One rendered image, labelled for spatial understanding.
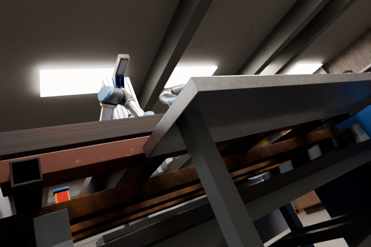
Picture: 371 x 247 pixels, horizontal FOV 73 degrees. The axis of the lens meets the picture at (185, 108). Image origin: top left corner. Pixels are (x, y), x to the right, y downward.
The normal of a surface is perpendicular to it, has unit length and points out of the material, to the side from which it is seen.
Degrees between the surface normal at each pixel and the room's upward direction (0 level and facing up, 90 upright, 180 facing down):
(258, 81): 90
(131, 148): 90
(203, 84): 90
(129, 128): 90
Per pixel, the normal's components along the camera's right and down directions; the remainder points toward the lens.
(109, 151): 0.43, -0.56
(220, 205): -0.82, 0.09
